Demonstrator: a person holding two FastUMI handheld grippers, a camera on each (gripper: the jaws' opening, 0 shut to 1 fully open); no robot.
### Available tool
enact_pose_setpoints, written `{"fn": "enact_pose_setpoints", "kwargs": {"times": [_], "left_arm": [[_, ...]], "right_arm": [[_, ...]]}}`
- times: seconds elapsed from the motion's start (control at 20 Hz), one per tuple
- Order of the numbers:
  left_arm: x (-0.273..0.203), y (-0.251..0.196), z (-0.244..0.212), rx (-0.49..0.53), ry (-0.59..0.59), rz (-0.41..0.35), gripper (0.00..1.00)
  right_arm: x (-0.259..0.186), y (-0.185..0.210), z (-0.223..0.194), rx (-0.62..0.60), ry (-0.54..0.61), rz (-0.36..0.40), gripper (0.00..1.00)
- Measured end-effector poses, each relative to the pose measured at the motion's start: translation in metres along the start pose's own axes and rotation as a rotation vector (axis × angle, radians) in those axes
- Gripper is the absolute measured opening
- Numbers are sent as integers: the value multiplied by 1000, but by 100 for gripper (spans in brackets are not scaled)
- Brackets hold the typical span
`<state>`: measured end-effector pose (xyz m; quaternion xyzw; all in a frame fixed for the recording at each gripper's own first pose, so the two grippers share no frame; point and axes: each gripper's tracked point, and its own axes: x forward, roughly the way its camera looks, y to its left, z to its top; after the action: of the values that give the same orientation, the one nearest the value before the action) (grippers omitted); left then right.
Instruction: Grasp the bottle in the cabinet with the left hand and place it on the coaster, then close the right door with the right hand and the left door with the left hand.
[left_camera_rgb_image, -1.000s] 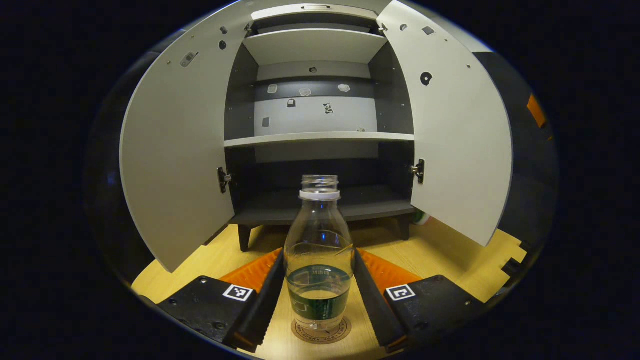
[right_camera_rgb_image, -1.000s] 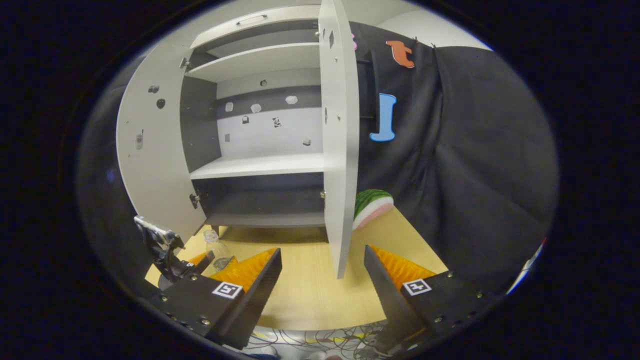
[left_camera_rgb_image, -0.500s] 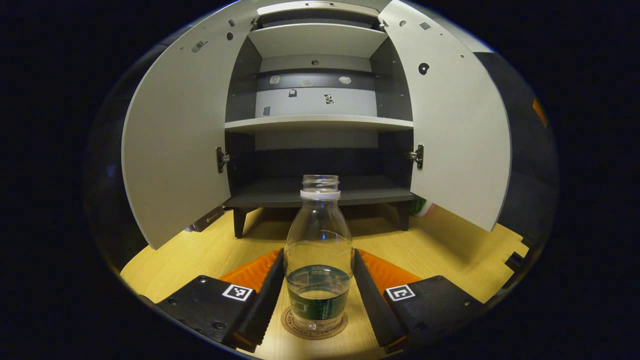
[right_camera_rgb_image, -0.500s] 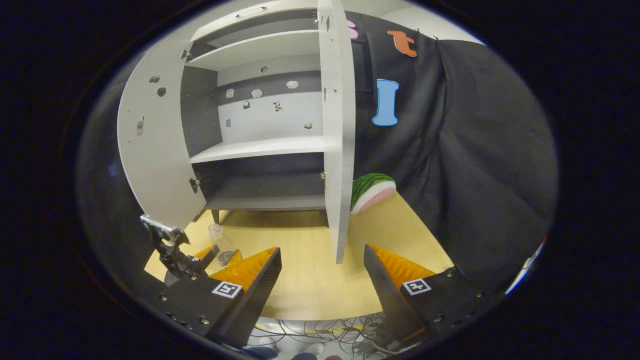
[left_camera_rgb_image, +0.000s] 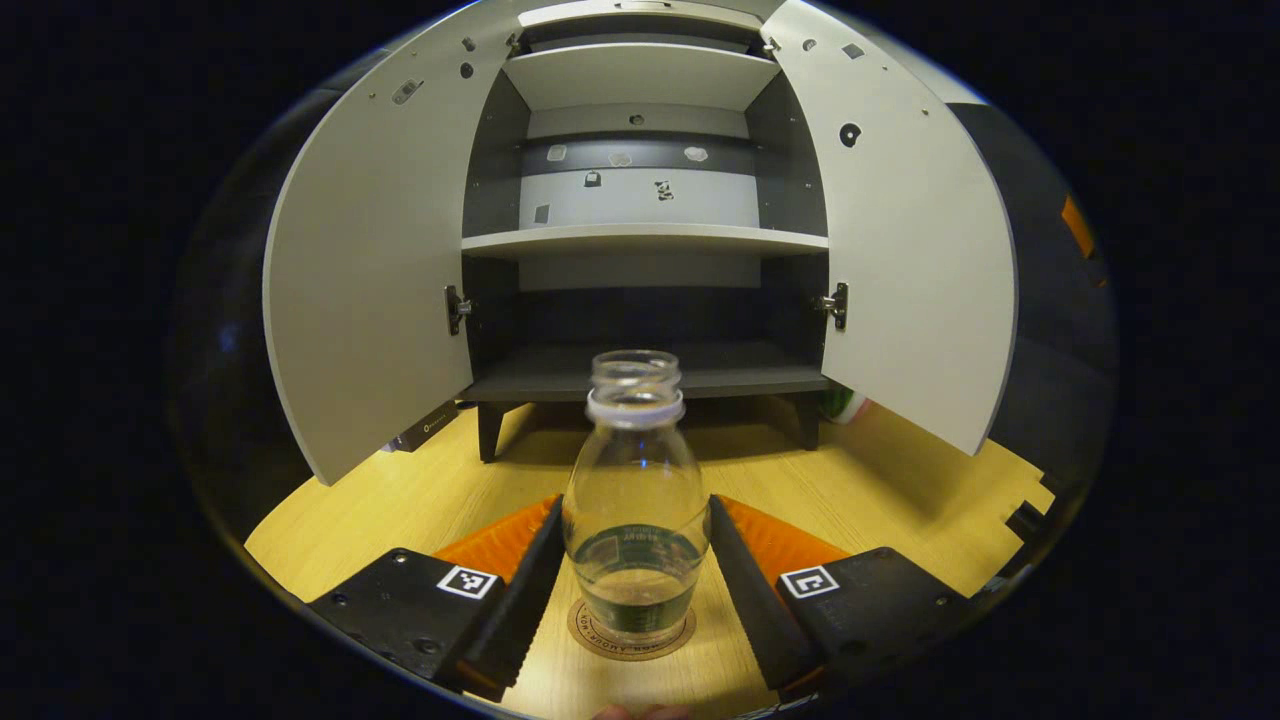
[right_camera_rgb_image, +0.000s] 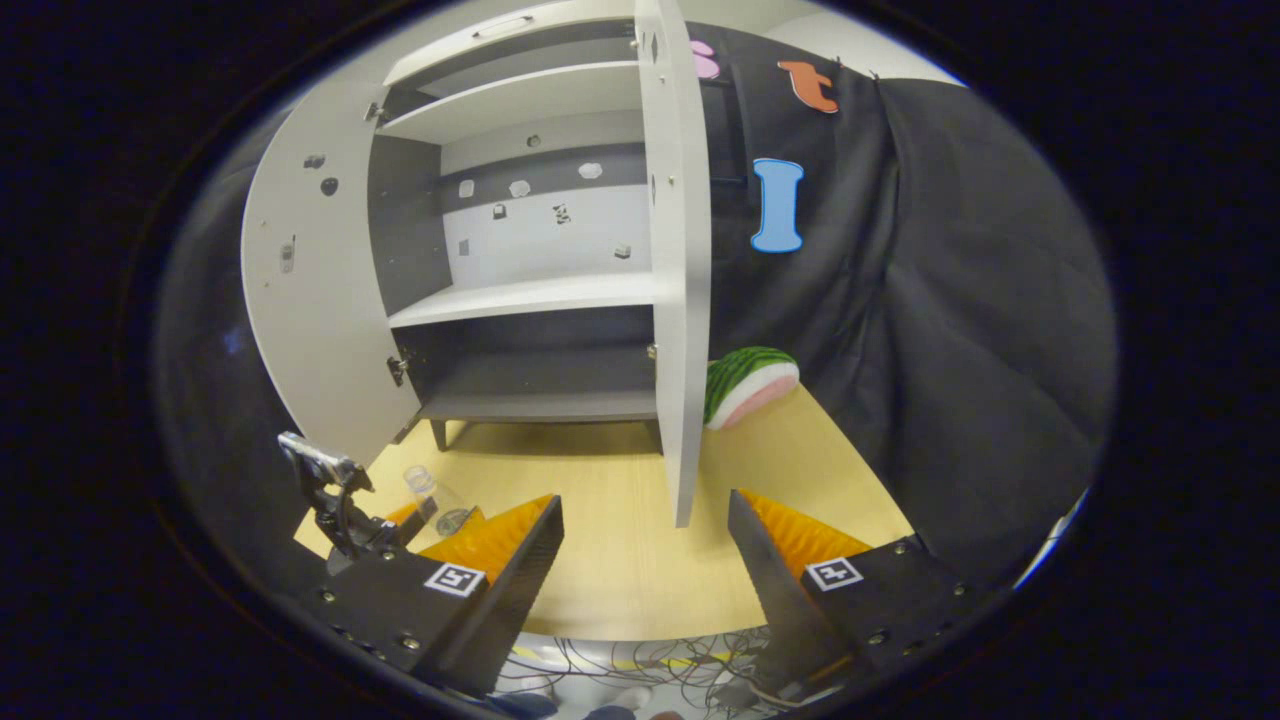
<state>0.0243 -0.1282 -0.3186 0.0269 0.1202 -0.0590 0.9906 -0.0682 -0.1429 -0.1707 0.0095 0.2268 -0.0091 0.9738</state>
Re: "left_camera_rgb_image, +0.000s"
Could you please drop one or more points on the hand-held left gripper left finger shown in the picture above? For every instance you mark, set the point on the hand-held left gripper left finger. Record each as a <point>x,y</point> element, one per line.
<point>520,610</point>

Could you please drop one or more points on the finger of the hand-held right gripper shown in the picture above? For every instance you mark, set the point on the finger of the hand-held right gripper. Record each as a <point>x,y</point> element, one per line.
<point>1028,522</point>

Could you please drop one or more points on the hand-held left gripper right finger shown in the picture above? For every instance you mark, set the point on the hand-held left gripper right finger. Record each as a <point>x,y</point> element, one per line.
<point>760,610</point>

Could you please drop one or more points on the round brown coaster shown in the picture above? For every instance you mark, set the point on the round brown coaster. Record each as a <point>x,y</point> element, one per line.
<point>583,632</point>

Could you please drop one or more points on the clear plastic bottle green label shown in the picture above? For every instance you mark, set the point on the clear plastic bottle green label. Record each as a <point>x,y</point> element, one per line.
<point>635,480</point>

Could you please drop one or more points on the white cabinet door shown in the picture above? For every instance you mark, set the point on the white cabinet door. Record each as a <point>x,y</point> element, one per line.
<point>380,250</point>
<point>910,250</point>

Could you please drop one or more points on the white and grey cabinet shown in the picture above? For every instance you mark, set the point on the white and grey cabinet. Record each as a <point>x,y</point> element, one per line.
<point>640,240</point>

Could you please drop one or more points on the white cabinet drawer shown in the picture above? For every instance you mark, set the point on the white cabinet drawer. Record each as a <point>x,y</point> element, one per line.
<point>640,18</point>

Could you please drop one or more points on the black backdrop cloth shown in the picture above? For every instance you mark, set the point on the black backdrop cloth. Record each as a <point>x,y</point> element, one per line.
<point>1050,320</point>

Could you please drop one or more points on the black rectangular box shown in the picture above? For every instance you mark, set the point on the black rectangular box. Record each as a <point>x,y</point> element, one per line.
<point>425,428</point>

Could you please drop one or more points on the green and red object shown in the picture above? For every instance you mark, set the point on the green and red object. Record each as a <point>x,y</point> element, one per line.
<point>845,406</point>

